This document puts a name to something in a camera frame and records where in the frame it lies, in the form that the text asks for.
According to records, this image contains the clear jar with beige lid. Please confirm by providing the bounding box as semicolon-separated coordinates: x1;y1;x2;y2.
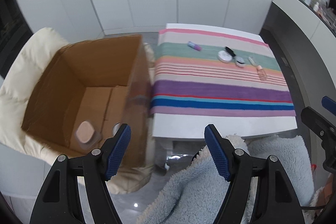
75;121;101;152

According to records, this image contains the small glass bottle pink cap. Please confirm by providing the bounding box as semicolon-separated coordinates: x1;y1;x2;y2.
248;57;268;81

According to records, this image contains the white round compact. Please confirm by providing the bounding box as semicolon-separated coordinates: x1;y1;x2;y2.
217;50;234;63

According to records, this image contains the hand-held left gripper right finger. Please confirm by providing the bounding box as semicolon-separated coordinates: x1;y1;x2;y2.
204;123;303;224

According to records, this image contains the brown cardboard box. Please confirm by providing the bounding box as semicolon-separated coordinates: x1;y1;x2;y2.
21;34;154;170

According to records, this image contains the round grey compact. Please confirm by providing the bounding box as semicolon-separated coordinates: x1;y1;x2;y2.
234;56;247;68

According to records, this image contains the striped colourful cloth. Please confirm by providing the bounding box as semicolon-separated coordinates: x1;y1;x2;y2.
150;28;296;117

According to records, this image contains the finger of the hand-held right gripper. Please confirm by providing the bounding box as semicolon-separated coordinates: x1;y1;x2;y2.
322;96;336;112
301;106;336;141

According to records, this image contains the red can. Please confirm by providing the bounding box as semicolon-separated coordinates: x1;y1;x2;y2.
112;122;123;136

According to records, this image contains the cream padded chair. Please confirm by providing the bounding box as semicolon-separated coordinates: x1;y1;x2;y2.
0;27;158;194

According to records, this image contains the light blue fleece clothing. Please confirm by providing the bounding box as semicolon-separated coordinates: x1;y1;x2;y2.
136;134;315;224

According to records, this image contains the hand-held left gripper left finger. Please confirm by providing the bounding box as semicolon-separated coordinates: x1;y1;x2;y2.
29;123;132;224

